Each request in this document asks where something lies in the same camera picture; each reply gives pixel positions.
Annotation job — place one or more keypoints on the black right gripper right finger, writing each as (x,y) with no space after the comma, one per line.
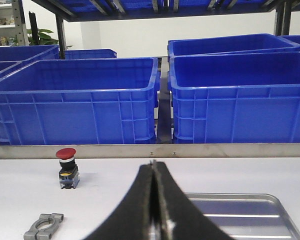
(178,218)

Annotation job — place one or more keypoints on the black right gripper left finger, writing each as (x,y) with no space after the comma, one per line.
(131,219)

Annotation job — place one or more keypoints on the silver metal tray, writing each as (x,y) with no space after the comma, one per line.
(252,216)

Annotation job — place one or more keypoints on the red emergency stop button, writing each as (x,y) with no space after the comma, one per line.
(69,175)

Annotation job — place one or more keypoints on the grey metal clamp block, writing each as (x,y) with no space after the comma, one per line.
(45,227)

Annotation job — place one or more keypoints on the blue crate front right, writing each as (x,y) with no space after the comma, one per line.
(236,98)

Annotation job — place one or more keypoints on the blue crate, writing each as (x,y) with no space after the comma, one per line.
(236,98)
(90,54)
(81,101)
(238,44)
(29,53)
(8,67)

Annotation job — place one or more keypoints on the blue crate front centre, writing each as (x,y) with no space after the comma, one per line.
(81,101)

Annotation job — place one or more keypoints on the blue crate far rear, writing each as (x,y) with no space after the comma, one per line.
(90,54)

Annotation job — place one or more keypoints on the blue crate front left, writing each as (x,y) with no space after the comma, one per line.
(8,67)

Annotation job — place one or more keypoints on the blue crate rear right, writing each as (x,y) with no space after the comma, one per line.
(238,44)

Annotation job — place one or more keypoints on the blue crate rear left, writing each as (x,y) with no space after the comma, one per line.
(29,53)

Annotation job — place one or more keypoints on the green potted plant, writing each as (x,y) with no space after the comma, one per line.
(44,37)

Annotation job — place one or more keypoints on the black metal shelf rack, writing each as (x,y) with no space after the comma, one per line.
(106,10)

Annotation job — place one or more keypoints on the white background shelving unit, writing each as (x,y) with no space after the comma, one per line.
(13,30)

